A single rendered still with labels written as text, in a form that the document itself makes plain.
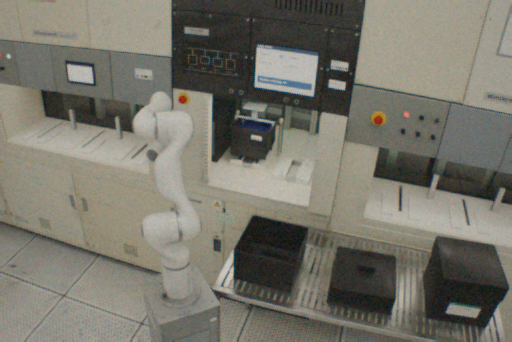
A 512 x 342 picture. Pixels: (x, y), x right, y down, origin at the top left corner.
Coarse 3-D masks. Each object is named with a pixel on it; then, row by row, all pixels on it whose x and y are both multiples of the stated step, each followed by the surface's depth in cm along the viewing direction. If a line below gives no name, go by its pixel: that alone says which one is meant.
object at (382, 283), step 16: (336, 256) 197; (352, 256) 197; (368, 256) 198; (384, 256) 198; (336, 272) 188; (352, 272) 188; (368, 272) 188; (384, 272) 189; (336, 288) 180; (352, 288) 180; (368, 288) 180; (384, 288) 180; (336, 304) 184; (352, 304) 182; (368, 304) 180; (384, 304) 178
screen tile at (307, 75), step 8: (288, 56) 192; (296, 56) 191; (296, 64) 193; (304, 64) 192; (312, 64) 191; (288, 72) 196; (296, 72) 195; (304, 72) 194; (312, 72) 193; (312, 80) 195
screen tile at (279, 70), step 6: (264, 54) 195; (270, 54) 194; (276, 54) 193; (264, 60) 196; (270, 60) 196; (276, 60) 195; (282, 60) 194; (258, 66) 199; (264, 66) 198; (270, 66) 197; (276, 66) 196; (282, 66) 195; (258, 72) 200; (264, 72) 199; (270, 72) 199; (276, 72) 198; (282, 72) 197
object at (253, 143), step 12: (252, 108) 246; (264, 108) 247; (240, 120) 262; (264, 120) 251; (276, 120) 258; (240, 132) 248; (252, 132) 246; (264, 132) 244; (240, 144) 252; (252, 144) 250; (264, 144) 248; (240, 156) 260; (252, 156) 254; (264, 156) 251
